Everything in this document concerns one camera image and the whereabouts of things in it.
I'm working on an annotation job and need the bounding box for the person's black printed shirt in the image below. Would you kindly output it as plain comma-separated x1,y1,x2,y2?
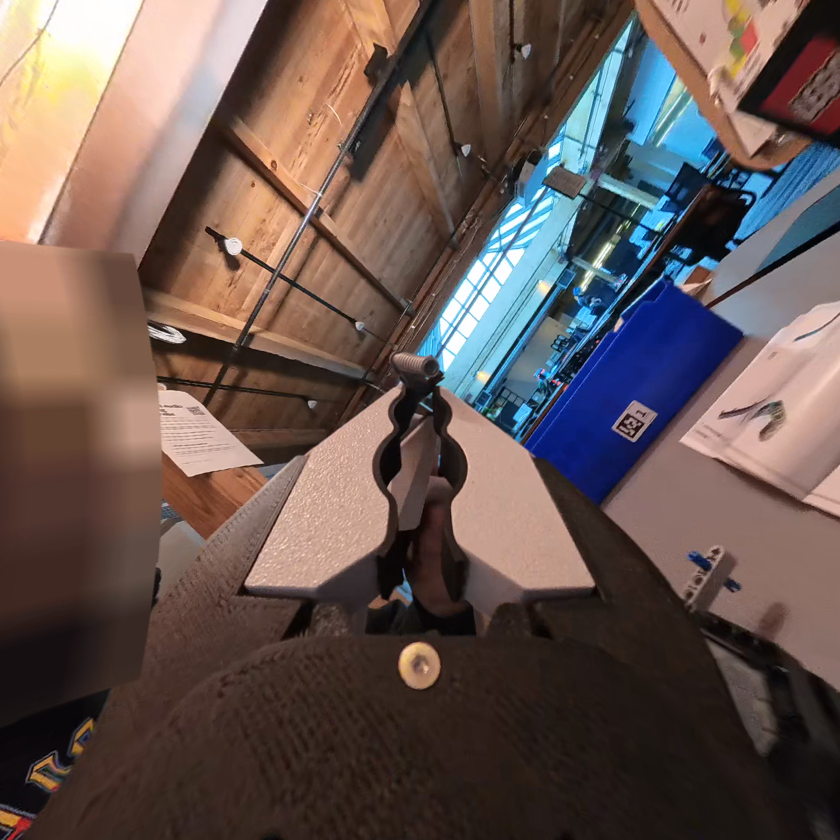
0,689,109,840

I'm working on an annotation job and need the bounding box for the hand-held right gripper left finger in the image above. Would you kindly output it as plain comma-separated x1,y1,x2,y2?
243,385,422,611

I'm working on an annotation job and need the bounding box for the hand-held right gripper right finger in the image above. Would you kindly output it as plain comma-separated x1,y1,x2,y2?
430,385,598,608

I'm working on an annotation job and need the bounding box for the black ceiling box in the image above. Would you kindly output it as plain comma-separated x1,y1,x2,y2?
363,42,409,85

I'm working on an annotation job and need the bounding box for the dark printed toy box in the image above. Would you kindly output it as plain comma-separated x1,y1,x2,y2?
635,0,840,173

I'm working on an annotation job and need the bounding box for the hanging wooden sign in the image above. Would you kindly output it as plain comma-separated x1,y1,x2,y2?
542,165,595,199

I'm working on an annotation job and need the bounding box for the white building instruction booklet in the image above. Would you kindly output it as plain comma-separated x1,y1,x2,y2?
679,302,840,519

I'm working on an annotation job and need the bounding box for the grey spring shock absorber piece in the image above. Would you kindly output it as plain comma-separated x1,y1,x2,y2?
390,352,444,401

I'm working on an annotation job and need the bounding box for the grey toy brick beam assembly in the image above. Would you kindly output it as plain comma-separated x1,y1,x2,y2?
682,543,744,614

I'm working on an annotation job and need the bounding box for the metal ceiling pipe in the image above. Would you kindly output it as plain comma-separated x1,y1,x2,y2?
233,59,411,349

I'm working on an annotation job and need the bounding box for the white printed paper sheet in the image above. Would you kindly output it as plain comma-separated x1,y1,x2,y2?
157,389,263,478

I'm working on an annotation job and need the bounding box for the grey desk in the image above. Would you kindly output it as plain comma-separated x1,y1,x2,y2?
602,226,840,693

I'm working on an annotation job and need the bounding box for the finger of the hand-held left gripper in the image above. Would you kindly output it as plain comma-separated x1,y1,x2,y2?
699,613,840,756

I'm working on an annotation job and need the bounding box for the wooden ledge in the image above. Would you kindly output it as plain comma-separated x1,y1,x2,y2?
159,453,270,540

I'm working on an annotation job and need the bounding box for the blue plastic bin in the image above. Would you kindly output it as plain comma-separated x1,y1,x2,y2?
524,279,744,506

